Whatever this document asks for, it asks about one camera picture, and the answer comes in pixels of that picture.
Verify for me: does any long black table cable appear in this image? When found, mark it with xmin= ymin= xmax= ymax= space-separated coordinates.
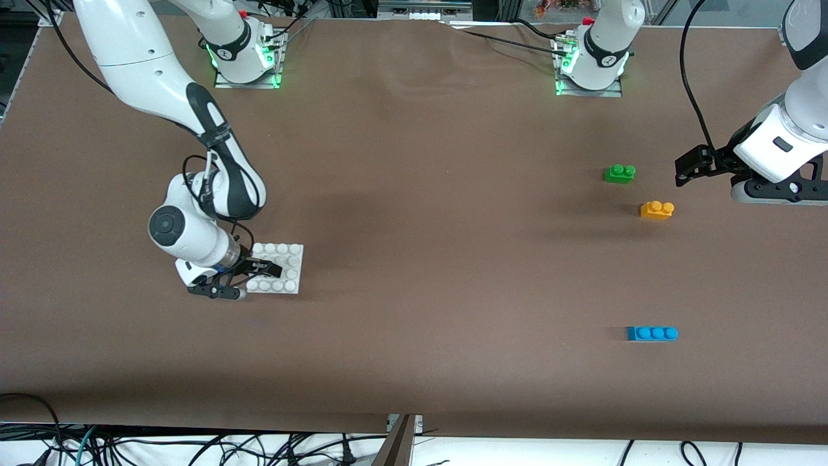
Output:
xmin=445 ymin=23 xmax=562 ymax=52

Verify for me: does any thick black looped cable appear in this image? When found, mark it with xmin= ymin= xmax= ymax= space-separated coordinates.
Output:
xmin=0 ymin=392 xmax=65 ymax=466

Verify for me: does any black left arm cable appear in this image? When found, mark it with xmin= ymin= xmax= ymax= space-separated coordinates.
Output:
xmin=679 ymin=0 xmax=719 ymax=155

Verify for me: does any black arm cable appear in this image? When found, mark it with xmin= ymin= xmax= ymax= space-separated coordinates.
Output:
xmin=42 ymin=0 xmax=257 ymax=261
xmin=679 ymin=0 xmax=719 ymax=155

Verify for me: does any blue three-stud block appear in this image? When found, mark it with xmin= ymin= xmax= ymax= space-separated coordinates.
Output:
xmin=626 ymin=326 xmax=679 ymax=342

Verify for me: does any orange red clutter pile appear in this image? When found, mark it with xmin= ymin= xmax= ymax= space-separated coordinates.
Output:
xmin=534 ymin=0 xmax=599 ymax=17

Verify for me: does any teal cable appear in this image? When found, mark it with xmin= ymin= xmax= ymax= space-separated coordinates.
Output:
xmin=74 ymin=424 xmax=99 ymax=466

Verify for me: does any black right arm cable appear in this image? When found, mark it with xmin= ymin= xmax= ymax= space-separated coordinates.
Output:
xmin=42 ymin=0 xmax=257 ymax=261

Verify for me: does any aluminium frame rail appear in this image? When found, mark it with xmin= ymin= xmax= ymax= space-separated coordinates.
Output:
xmin=377 ymin=0 xmax=474 ymax=21

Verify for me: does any brown table cover sheet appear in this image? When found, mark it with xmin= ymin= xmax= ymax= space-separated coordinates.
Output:
xmin=0 ymin=12 xmax=828 ymax=447

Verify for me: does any white studded base plate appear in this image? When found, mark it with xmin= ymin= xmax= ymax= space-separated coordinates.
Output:
xmin=246 ymin=243 xmax=305 ymax=296

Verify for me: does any thin black looped cable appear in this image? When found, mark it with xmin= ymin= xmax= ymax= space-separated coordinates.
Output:
xmin=679 ymin=441 xmax=710 ymax=466

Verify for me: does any short black table cable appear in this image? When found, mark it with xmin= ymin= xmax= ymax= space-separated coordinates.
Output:
xmin=513 ymin=18 xmax=571 ymax=42

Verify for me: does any dark metal beam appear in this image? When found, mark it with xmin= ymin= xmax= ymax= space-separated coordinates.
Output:
xmin=371 ymin=414 xmax=416 ymax=466

